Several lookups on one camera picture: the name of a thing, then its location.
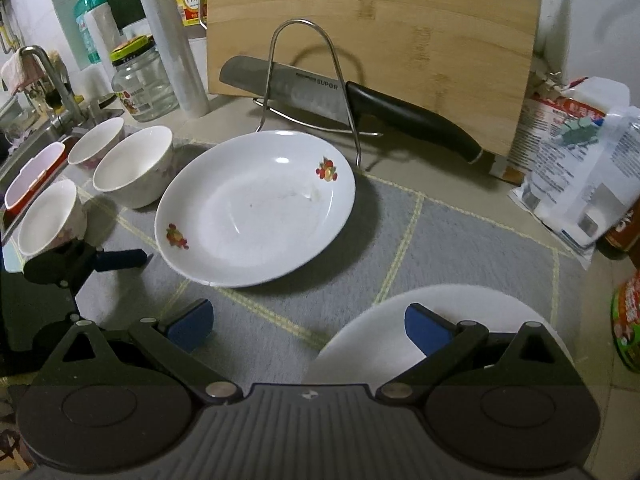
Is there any steel faucet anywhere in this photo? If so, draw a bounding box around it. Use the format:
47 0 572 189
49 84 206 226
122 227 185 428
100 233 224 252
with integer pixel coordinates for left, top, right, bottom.
20 45 86 128

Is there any steel wire board stand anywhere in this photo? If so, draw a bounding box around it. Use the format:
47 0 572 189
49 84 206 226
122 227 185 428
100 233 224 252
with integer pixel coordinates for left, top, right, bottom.
252 19 383 168

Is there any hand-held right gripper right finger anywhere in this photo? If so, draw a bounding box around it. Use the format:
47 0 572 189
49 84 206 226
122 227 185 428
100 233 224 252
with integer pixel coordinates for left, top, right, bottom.
375 302 577 406

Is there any glass jar with green lid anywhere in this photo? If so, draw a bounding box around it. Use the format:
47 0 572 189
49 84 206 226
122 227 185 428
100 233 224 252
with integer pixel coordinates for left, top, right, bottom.
110 34 181 123

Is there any red and white drain basket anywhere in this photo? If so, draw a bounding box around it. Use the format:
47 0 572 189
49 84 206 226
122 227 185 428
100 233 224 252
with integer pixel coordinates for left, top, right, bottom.
4 141 68 211

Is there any bamboo cutting board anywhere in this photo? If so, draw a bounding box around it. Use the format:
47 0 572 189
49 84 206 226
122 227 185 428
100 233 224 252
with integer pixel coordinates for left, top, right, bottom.
197 0 545 163

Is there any dark sauce bottle red cap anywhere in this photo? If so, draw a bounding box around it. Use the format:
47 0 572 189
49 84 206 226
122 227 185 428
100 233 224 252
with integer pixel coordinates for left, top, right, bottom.
602 205 640 261

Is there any brown liquid jug yellow label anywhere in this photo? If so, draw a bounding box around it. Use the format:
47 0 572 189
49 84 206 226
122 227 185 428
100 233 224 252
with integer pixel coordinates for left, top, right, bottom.
170 0 210 41

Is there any steel sink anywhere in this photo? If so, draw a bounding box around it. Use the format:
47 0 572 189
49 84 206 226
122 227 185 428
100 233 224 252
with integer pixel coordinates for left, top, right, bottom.
0 105 126 221

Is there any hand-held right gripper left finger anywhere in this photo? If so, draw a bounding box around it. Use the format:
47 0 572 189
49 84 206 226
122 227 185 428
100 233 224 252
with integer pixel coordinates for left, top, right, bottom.
35 299 240 407

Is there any short plastic wrap roll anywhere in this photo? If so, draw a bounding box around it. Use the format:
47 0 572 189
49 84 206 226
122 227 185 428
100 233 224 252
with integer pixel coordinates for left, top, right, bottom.
82 7 126 106

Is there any white bowl with pink flowers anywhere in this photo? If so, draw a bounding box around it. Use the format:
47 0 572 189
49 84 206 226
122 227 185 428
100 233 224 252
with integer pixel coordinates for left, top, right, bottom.
67 117 126 170
16 179 87 257
92 125 175 210

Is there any black-handled cleaver knife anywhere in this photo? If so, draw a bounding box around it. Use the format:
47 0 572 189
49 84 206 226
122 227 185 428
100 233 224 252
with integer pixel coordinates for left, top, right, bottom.
219 56 483 165

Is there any pale cloth on faucet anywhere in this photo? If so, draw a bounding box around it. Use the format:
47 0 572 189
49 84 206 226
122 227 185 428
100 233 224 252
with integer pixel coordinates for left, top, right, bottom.
0 50 46 93

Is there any green-lidded jar red label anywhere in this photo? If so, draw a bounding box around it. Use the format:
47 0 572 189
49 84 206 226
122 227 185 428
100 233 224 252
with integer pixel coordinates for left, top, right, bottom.
611 270 640 361

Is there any green dish soap bottle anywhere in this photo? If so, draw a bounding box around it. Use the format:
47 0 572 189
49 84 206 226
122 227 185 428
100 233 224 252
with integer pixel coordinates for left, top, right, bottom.
72 0 108 66

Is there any grey checked dish mat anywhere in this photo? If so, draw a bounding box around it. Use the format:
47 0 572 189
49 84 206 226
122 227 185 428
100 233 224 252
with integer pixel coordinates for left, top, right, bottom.
0 137 591 401

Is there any red printed food bag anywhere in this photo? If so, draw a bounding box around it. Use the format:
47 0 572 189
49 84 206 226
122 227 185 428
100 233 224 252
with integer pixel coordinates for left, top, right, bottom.
510 76 632 181

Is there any tall plastic wrap roll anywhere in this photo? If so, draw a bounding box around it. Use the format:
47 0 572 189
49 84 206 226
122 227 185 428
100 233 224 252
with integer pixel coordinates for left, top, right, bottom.
129 0 211 118

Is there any white plastic pouch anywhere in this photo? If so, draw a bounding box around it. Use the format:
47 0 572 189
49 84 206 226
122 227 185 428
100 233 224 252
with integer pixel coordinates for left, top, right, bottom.
509 105 640 268

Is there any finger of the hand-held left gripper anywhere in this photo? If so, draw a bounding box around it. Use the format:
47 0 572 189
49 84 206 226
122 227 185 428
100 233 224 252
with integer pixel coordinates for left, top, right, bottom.
22 242 149 287

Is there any white plate with fruit print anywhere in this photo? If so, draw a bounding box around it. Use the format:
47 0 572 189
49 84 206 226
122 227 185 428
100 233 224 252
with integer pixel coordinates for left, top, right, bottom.
306 284 577 401
154 130 357 289

